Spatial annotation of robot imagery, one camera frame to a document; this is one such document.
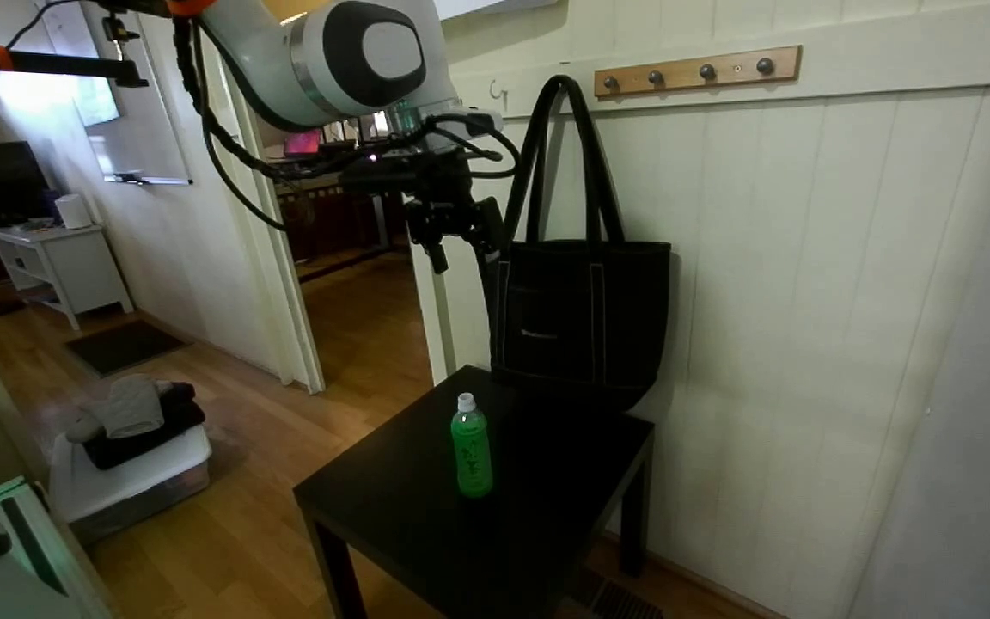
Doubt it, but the black square table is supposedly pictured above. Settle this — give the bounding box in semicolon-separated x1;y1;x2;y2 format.
291;363;656;619

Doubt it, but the black folded cloth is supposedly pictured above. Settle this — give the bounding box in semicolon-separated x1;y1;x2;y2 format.
79;378;209;473

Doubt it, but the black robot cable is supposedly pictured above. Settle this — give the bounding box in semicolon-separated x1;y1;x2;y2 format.
170;13;295;233

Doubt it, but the black tote bag white stitching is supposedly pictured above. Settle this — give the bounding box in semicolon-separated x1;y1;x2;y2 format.
483;73;675;411

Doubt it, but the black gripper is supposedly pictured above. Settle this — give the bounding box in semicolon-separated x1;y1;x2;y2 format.
336;143;513;279

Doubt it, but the green plastic bottle white cap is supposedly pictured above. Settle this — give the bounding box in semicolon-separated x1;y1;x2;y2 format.
447;388;494;500

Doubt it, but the wooden coat rack board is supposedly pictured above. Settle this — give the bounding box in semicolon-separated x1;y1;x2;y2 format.
593;42;805;101

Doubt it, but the white wall board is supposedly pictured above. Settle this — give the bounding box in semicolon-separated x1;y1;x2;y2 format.
79;30;195;189

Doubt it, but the white door frame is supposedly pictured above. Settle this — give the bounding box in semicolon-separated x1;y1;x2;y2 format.
209;27;326;396

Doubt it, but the dark floor mat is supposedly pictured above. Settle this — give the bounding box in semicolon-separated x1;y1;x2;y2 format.
63;316;190;378

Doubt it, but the dark floor vent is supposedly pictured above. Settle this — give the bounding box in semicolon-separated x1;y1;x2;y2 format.
567;569;668;619

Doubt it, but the dark wooden cabinet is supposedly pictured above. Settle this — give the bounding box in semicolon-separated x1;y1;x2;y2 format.
276;167;392;267

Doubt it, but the small white box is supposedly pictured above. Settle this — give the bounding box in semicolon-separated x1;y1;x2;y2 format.
51;189;98;229

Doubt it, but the lit pink screen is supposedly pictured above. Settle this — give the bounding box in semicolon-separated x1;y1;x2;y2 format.
281;128;326;160

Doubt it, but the white and green case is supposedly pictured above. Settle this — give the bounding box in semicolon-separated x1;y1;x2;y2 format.
0;473;116;619

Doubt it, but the black boom bar orange clamp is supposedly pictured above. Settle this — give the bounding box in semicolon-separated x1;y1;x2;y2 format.
0;42;151;90

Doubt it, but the grey folded cloth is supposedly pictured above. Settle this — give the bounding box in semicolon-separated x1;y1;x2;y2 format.
67;374;170;444

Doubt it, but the white side table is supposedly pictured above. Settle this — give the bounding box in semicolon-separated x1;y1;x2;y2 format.
0;220;135;334

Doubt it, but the white low storage box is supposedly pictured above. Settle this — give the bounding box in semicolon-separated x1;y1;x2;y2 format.
43;393;217;544

